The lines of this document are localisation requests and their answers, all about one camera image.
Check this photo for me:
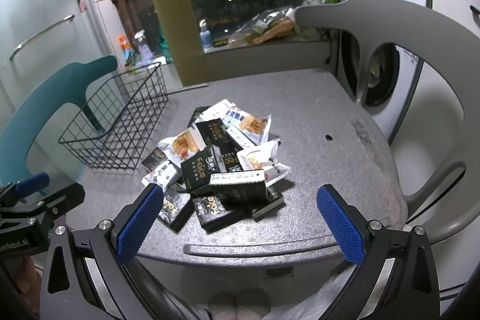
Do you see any black wire basket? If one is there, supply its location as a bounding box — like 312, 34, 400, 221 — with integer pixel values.
58, 62, 168, 171

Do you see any spray bottle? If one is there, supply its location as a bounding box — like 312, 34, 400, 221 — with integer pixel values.
134, 30, 155, 65

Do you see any washing machine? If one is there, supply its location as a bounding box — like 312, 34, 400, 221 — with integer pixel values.
337, 0, 431, 142

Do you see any bag of groceries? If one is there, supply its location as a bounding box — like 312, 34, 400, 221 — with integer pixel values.
229, 7, 295, 47

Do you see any person left hand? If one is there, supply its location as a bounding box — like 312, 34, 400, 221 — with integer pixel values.
16, 257, 41, 314

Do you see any wholewheat cracker snack packet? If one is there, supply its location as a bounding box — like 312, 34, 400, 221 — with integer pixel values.
196, 99, 272, 145

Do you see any white orange snack packet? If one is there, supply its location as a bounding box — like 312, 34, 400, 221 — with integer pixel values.
237, 139, 290, 187

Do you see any black Face tissue pack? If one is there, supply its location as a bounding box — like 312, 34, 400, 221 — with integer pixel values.
209, 169, 268, 203

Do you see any teal chair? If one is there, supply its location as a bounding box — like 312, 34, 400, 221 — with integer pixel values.
1, 55, 117, 185

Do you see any blue small bottle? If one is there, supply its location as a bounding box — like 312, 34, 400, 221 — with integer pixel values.
199, 19, 213, 49

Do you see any black Face pack front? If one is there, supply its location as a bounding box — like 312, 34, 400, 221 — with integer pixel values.
192, 195, 246, 233

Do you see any grey chair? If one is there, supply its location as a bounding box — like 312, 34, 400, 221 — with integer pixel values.
295, 0, 479, 244

